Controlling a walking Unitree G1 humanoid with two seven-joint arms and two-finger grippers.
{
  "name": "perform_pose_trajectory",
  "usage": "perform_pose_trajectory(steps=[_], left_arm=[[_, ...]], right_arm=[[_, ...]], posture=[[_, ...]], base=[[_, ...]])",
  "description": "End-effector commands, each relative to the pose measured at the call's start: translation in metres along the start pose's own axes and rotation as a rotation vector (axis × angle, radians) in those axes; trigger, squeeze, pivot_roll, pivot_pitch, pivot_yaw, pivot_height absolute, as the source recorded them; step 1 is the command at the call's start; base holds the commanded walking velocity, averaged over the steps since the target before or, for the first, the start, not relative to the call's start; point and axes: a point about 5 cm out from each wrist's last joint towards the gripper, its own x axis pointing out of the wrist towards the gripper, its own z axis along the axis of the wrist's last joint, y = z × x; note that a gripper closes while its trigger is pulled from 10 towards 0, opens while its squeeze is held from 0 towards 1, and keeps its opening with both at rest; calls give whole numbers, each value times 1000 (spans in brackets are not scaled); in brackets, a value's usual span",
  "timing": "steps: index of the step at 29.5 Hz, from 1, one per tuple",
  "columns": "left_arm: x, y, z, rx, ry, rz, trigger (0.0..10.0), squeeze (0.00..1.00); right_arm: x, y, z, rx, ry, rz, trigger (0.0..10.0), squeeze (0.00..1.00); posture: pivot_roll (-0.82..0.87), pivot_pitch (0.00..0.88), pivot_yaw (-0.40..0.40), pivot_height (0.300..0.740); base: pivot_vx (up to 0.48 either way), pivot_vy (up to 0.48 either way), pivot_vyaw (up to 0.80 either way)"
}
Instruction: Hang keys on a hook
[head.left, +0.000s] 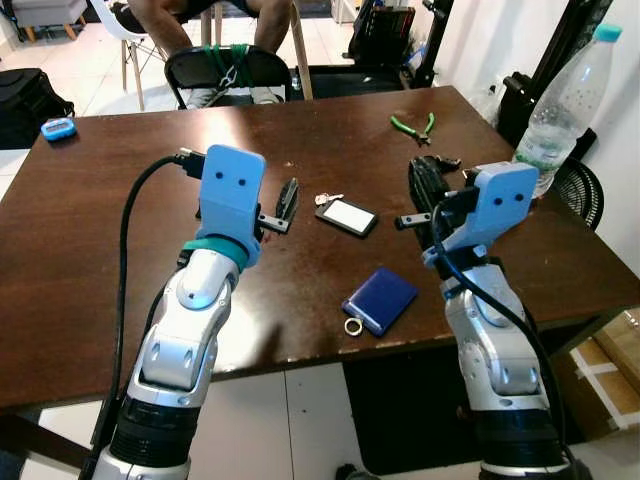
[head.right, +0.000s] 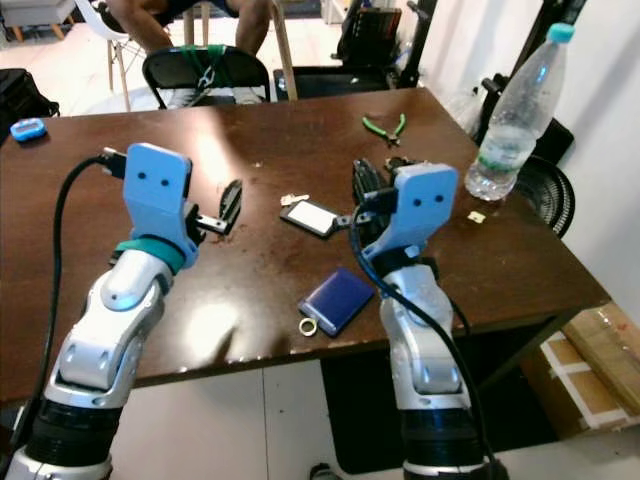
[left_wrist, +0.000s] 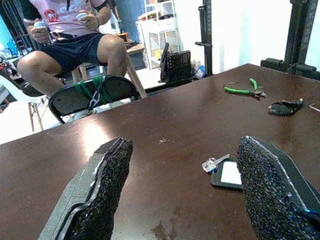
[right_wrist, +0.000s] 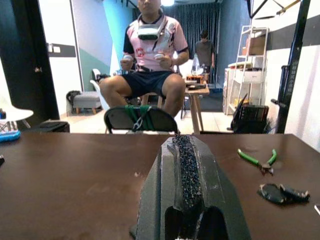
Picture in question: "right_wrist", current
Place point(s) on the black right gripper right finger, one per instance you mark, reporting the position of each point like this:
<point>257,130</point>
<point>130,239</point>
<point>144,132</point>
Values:
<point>220,197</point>

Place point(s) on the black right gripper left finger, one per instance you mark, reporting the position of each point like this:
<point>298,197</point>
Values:
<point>152,200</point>

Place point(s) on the silver carabiner clip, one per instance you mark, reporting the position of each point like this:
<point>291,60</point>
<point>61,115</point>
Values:
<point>138,122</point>

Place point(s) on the black equipment case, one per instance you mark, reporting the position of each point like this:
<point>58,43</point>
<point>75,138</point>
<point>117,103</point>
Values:
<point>252,117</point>

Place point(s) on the black folding chair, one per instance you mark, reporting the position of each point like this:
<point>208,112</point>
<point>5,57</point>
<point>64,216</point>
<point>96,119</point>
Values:
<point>117,120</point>

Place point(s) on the small tan strip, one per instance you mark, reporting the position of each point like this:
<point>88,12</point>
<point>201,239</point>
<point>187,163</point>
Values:
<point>318,209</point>

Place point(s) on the wooden side table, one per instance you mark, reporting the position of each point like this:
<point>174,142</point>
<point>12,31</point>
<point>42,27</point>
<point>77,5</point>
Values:
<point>197,91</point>

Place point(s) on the white moulded chair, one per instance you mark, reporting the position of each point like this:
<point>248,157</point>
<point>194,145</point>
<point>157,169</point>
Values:
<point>100,95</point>

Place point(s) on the grey ottoman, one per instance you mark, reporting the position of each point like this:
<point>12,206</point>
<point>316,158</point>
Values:
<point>86,100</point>

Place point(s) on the black floor box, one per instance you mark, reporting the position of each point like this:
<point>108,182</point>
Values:
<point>50,126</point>

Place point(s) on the white shelf rack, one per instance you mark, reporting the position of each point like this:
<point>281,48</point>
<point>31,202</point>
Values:
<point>252,75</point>

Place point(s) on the seated person in pink shirt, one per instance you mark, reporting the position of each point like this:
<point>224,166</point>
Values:
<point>152,57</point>

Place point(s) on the standing person in grey shirt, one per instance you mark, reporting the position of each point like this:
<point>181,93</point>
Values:
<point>205,52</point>

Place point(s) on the blue plastic tray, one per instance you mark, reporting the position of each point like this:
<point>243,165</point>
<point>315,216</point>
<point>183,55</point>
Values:
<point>10,136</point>

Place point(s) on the brown cardboard box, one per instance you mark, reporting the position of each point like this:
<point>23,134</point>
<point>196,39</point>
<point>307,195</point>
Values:
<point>257,45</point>

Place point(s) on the white chair with wooden legs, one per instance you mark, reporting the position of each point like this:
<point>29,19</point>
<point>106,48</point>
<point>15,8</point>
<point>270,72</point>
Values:
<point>15,113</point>

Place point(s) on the white VR headset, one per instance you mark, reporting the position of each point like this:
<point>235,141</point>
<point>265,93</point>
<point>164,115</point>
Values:
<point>148,32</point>

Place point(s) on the dark blue curtain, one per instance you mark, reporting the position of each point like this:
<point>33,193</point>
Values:
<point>185,30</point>

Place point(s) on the black door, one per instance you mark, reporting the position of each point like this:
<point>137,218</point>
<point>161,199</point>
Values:
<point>25,62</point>

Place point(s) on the black metal stand post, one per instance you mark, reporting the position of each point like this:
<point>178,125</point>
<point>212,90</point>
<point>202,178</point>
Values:
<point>297,62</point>

